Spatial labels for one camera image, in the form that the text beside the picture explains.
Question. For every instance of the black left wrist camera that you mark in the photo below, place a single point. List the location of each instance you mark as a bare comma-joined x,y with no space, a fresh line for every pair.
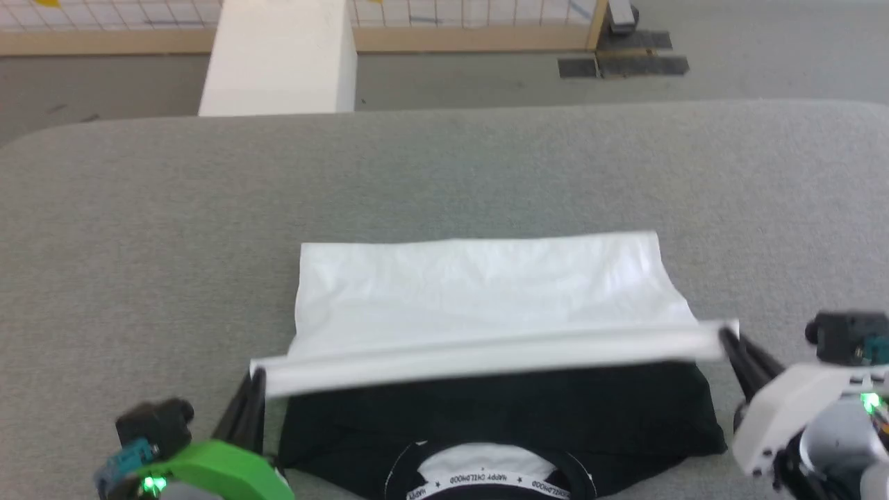
156,423

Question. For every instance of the wood framed grid partition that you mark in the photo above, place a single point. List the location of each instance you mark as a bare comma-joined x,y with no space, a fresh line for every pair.
451,24

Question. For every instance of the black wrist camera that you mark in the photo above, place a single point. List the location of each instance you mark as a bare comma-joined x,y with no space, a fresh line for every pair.
156,423
844,337

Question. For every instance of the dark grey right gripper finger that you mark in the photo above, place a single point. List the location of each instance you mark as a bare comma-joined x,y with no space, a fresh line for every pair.
757,354
744,378

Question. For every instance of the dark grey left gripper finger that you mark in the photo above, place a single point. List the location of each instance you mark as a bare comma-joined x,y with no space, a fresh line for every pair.
258,410
233,417

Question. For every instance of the long black floor tape patch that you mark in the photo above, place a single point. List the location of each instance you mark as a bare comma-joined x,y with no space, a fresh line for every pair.
642,65

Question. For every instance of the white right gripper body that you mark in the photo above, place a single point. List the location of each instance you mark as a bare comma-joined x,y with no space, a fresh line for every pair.
785,410

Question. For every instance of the grey upholstered sofa surface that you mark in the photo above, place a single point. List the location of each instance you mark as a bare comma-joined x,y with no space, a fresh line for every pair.
444,173

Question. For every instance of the grey metal partition foot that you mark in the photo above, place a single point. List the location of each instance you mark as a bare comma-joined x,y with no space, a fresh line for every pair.
621,15

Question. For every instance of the small black floor tape patch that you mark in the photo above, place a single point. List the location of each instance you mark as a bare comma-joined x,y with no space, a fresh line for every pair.
578,67

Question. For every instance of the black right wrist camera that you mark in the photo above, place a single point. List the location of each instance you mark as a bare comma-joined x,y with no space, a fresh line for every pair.
844,337

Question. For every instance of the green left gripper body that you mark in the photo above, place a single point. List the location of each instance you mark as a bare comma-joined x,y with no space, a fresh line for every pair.
222,469

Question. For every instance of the white rectangular box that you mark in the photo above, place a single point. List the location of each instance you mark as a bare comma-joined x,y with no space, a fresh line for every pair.
278,62

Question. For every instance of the white and black t-shirt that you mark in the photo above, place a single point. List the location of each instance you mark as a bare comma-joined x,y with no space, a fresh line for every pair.
486,298

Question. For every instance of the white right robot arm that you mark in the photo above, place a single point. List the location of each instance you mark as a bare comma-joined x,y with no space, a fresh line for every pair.
840,451

